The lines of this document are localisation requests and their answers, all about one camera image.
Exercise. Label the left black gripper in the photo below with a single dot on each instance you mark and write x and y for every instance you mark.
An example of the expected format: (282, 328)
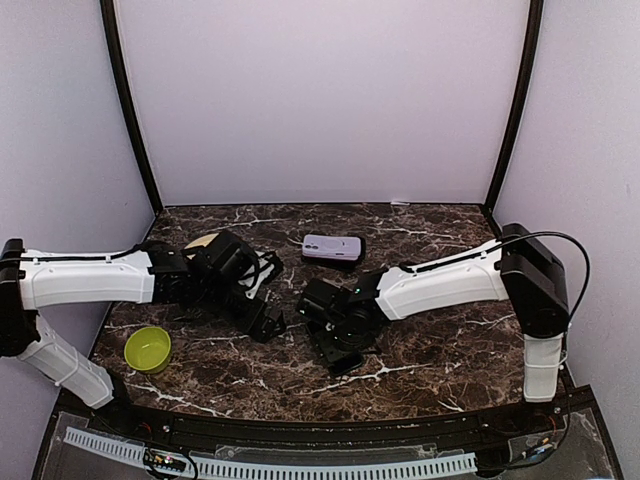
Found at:
(247, 325)

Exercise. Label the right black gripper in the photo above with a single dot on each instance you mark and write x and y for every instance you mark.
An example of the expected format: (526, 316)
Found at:
(331, 352)

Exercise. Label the lavender phone case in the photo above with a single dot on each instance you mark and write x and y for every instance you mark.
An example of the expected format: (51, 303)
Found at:
(339, 252)

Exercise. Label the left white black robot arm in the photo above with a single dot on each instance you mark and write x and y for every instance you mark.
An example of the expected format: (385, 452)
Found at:
(152, 272)

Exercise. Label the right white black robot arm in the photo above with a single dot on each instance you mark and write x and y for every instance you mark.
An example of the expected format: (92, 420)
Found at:
(343, 322)

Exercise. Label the tan wooden round plate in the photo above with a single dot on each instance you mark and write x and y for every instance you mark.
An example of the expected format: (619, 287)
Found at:
(202, 241)

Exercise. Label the lime green bowl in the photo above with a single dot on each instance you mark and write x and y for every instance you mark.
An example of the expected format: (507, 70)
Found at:
(148, 350)

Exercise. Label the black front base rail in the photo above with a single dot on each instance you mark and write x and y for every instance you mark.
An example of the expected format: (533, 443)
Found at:
(485, 429)

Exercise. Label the white slotted cable duct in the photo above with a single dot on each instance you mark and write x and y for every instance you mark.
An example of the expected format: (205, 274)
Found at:
(166, 464)

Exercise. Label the left black corner post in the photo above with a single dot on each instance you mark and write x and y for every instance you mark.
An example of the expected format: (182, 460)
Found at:
(126, 101)

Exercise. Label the black corner post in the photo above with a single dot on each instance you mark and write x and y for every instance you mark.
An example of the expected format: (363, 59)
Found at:
(126, 101)
(521, 89)

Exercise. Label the right black corner post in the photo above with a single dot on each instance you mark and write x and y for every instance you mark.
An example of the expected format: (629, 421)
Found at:
(521, 89)

